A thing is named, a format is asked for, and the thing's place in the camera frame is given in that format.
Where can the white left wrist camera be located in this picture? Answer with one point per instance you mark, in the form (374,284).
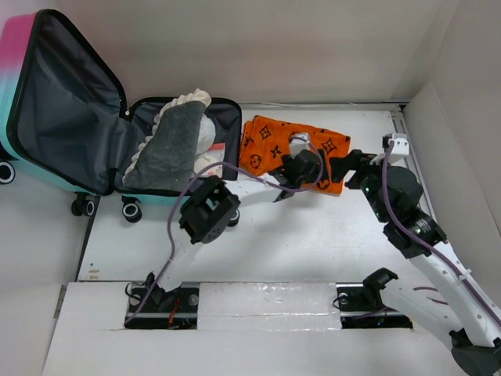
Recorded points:
(299,142)

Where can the grey cream frilled cushion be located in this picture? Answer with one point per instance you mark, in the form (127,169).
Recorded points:
(166,158)

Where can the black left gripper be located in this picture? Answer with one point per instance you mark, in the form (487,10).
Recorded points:
(314,172)

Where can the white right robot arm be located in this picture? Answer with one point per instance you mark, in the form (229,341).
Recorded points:
(463,318)

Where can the white drawstring pouch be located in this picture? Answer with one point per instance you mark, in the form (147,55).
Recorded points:
(207,133)

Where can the red-top clear zip bag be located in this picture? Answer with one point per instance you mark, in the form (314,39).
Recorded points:
(214,155)

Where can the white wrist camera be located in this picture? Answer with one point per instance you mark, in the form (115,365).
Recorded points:
(299,142)
(396,146)

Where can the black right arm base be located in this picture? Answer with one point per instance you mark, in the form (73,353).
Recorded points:
(361,307)

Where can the white foam cover panel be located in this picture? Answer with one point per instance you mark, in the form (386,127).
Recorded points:
(295,306)

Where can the pink teal kids suitcase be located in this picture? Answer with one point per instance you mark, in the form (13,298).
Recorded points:
(65,118)

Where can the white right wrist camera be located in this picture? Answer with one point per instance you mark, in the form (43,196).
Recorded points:
(396,146)

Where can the orange patterned towel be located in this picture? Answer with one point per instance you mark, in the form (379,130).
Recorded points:
(265,141)

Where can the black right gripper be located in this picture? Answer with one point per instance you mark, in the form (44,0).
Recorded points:
(340,165)

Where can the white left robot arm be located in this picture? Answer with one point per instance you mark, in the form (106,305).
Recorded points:
(205,208)

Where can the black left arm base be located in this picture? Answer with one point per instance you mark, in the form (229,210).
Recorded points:
(150,307)

